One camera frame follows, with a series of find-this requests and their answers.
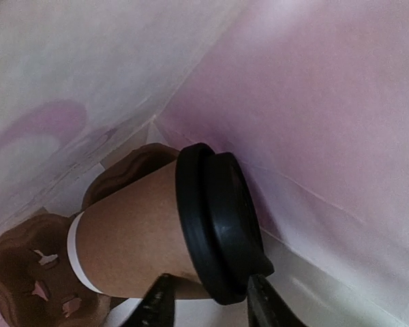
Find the black cup lid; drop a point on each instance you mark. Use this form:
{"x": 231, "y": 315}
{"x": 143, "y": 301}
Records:
{"x": 219, "y": 222}

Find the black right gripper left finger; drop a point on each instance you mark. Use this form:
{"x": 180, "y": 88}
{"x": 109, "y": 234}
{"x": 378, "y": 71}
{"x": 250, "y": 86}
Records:
{"x": 157, "y": 308}

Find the single brown paper cup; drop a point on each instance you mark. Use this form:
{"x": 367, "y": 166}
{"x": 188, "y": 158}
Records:
{"x": 120, "y": 245}

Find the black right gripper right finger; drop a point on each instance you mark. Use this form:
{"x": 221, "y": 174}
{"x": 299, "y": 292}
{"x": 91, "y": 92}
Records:
{"x": 265, "y": 306}

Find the white pink paper bag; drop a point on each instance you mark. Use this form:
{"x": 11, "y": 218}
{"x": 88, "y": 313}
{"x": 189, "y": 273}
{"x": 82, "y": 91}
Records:
{"x": 311, "y": 96}

